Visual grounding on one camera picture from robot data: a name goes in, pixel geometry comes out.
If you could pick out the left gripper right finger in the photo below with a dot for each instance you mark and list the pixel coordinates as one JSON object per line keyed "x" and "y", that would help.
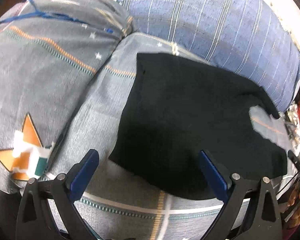
{"x": 262, "y": 218}

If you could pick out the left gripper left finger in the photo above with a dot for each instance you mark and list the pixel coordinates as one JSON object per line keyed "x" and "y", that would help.
{"x": 47, "y": 210}

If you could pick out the black pants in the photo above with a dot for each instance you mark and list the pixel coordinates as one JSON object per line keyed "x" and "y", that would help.
{"x": 176, "y": 109}

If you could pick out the person's right hand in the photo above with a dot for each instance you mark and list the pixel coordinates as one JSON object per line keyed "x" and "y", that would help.
{"x": 294, "y": 199}

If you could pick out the plastic bag clutter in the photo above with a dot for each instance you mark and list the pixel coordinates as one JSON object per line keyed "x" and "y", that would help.
{"x": 293, "y": 127}

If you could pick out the grey star bed sheet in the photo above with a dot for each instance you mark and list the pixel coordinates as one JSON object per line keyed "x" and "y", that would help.
{"x": 117, "y": 203}

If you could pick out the blue plaid quilt bundle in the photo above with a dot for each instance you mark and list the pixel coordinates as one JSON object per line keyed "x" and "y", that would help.
{"x": 243, "y": 36}

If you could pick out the grey star pillow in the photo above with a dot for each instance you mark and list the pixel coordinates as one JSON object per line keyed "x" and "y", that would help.
{"x": 41, "y": 90}

